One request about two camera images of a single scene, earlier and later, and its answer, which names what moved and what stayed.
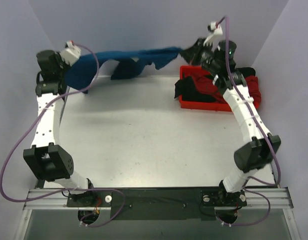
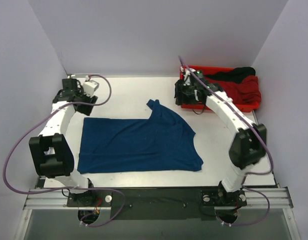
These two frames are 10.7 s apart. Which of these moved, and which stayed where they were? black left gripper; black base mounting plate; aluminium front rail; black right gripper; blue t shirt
Moved: black left gripper; blue t shirt; black right gripper
Stayed: black base mounting plate; aluminium front rail
